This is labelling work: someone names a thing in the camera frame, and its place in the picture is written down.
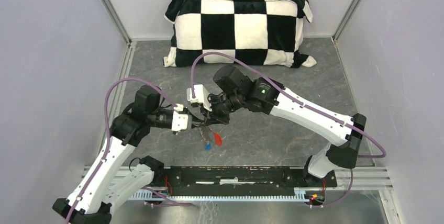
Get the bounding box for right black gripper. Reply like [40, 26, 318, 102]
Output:
[200, 91, 243, 125]

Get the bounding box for key with blue tag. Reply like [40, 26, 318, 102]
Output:
[205, 143, 212, 151]

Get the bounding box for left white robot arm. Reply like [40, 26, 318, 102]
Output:
[52, 85, 193, 223]

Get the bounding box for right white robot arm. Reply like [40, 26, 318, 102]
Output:
[190, 65, 367, 186]

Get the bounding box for black and white checkered pillow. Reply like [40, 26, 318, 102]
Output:
[163, 0, 316, 68]

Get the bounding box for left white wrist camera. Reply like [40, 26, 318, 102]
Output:
[171, 104, 192, 135]

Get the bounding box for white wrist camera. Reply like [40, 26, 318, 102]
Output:
[186, 84, 213, 111]
[171, 104, 192, 135]

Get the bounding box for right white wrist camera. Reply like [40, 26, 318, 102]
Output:
[186, 84, 213, 111]

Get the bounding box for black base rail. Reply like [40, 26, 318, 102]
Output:
[150, 166, 338, 197]

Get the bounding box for white toothed cable duct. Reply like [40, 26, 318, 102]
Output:
[129, 189, 325, 203]

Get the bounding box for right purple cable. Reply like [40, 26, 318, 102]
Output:
[190, 51, 387, 209]

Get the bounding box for left aluminium corner post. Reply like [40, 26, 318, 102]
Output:
[101, 0, 132, 45]

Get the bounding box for aluminium corner post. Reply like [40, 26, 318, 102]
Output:
[332, 0, 362, 44]
[101, 0, 132, 45]

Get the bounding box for right aluminium corner post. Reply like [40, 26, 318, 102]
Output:
[332, 0, 362, 44]

